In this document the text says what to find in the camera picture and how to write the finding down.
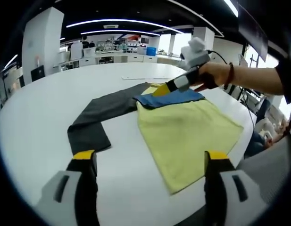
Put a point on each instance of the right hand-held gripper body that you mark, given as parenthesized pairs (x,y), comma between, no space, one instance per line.
(196,55)

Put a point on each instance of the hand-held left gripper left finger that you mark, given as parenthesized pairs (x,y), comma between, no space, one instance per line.
(67,197)

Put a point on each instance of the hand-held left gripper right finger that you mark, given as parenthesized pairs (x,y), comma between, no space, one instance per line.
(230,197)

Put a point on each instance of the white template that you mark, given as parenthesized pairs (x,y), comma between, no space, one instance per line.
(145,78)

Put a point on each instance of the yellow-green garment with dark sleeves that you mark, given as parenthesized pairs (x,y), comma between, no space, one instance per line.
(183,131)

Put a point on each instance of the person's right hand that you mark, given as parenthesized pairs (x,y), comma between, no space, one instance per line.
(216,74)

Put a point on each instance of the narrow white square pillar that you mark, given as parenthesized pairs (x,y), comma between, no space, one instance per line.
(214,42)

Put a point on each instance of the blue storage bin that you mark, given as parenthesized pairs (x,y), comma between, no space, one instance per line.
(151,51)

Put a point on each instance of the grey chair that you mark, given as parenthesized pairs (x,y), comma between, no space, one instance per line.
(270,169)

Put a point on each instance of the straight ceiling light strip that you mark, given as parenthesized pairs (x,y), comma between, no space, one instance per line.
(231,7)
(12,60)

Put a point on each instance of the dark hanging panel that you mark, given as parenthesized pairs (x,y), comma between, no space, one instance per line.
(253,30)

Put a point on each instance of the white cabinet counter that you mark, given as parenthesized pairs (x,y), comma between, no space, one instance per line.
(112,60)

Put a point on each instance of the short curved ceiling light strip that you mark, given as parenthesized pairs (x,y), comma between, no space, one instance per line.
(121,30)

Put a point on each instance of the long curved ceiling light strip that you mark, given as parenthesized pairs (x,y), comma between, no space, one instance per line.
(121,20)

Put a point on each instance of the person's black printed shirt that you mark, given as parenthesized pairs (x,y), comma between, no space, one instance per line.
(288,80)

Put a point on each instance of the black monitor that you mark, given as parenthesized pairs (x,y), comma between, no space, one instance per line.
(38,73)

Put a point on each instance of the wide white square pillar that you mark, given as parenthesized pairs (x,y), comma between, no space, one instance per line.
(41,42)

